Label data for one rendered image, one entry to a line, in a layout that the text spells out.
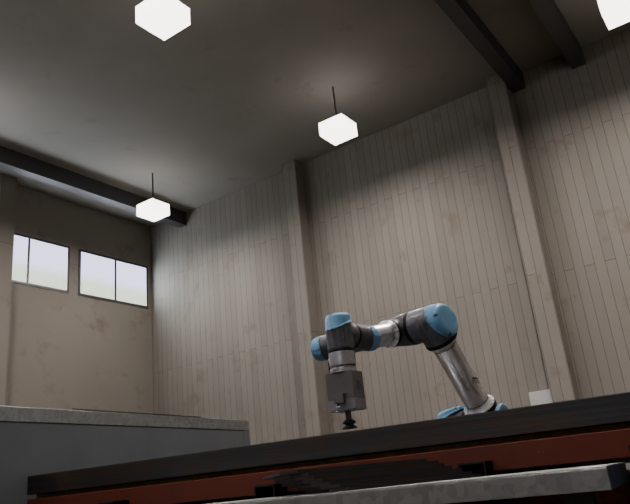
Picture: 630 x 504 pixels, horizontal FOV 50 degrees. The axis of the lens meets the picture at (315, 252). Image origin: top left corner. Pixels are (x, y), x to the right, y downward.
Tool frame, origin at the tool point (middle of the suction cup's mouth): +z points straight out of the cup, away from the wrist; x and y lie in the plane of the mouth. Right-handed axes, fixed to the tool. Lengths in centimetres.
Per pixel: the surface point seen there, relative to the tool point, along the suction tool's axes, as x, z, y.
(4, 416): -49, -12, -79
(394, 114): 796, -571, -272
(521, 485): -69, 16, 62
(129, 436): -1, -8, -81
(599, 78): 806, -510, 48
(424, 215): 827, -390, -259
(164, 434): 16, -8, -82
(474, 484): -69, 16, 56
